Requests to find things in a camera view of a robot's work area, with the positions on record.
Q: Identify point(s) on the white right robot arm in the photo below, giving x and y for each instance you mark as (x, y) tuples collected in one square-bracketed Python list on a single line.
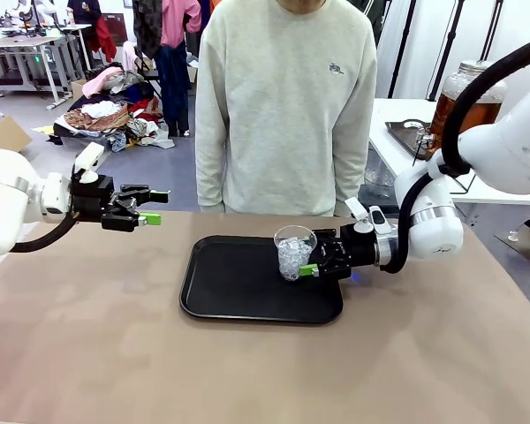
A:
[(437, 221)]

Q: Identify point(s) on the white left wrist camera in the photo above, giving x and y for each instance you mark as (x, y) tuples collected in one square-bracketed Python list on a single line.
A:
[(90, 159)]

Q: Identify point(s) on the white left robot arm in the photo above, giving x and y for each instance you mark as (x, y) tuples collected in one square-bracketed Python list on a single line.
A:
[(4, 199)]

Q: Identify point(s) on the small cardboard box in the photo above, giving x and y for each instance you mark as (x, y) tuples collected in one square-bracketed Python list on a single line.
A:
[(78, 88)]

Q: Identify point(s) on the person's right forearm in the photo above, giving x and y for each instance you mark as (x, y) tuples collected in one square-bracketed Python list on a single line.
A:
[(209, 176)]

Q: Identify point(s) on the pile of mixed clothes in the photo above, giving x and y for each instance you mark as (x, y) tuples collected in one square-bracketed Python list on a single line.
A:
[(101, 110)]

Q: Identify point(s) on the black plastic tray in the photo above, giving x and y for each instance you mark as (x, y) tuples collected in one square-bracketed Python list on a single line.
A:
[(238, 287)]

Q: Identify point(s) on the dark metal tray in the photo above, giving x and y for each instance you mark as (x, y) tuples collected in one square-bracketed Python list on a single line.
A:
[(402, 132)]

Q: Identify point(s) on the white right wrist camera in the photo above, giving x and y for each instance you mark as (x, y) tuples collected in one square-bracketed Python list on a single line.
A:
[(355, 209)]

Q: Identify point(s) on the dark patterned hanging garment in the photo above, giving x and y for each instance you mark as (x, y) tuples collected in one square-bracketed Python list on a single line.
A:
[(146, 26)]

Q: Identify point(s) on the background person in dark top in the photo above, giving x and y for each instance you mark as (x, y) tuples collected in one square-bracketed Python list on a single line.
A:
[(86, 9)]

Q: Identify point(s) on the dark blue hanging trousers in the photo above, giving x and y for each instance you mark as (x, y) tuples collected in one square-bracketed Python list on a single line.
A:
[(172, 88)]

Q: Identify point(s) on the large cardboard box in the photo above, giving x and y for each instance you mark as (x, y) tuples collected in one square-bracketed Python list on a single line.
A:
[(6, 134)]

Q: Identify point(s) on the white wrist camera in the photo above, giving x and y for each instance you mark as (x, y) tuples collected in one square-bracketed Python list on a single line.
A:
[(355, 209), (90, 159)]

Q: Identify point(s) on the clear plastic bag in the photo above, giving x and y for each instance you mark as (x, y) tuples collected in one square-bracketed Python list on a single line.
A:
[(377, 174)]

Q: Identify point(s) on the red hanging garment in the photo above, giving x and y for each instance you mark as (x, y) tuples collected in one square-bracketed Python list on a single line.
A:
[(103, 40)]

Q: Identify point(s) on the pink hanging garment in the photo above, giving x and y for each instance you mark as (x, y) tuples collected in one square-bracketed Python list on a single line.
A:
[(179, 22)]

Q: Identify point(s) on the black light stand pole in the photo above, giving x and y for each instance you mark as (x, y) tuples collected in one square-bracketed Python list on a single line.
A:
[(404, 48), (446, 48), (491, 31)]

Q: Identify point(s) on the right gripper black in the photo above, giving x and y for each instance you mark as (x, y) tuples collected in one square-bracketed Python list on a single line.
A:
[(358, 249)]

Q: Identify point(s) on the person's left forearm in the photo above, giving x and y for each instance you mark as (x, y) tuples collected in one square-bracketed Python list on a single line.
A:
[(353, 168)]

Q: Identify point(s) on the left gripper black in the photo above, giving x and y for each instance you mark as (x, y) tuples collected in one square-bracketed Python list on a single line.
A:
[(90, 199)]

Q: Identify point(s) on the white background desk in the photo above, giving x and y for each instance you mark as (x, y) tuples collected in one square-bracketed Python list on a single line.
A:
[(22, 42)]

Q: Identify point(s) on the clear plastic cup with ice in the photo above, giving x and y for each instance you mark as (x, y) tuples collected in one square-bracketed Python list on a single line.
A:
[(291, 252)]

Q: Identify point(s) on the person in grey sweatshirt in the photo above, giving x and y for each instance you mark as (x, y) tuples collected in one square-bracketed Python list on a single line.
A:
[(282, 110)]

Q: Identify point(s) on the glass tea drink dispenser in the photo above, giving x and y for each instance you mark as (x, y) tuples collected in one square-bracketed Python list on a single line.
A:
[(490, 112)]

